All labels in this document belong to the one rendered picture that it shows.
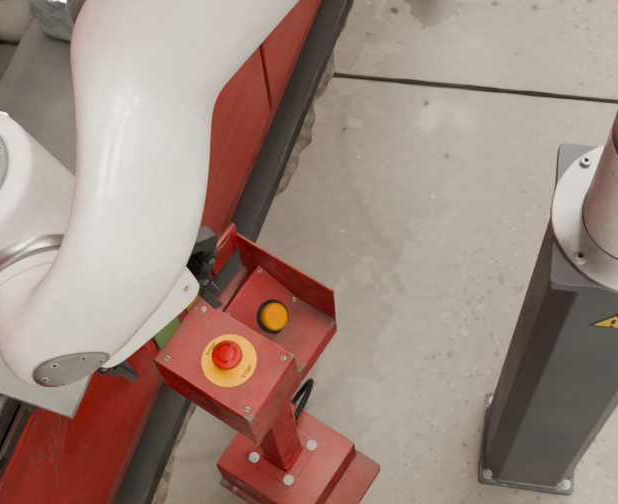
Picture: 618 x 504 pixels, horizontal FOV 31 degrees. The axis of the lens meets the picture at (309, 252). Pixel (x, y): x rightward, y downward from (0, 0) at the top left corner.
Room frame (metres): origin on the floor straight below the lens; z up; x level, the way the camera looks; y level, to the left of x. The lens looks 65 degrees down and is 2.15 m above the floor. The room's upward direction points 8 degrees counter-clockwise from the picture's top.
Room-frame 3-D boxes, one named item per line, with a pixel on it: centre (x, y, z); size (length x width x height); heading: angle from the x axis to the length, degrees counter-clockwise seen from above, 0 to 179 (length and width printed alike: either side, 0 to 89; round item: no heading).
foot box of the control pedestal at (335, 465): (0.51, 0.08, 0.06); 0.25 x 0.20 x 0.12; 49
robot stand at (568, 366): (0.51, -0.37, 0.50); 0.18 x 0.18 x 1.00; 74
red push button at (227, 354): (0.49, 0.12, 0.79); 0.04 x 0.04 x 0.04
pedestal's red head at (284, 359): (0.53, 0.10, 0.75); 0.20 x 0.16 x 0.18; 139
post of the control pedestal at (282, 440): (0.53, 0.10, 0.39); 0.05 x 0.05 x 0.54; 49
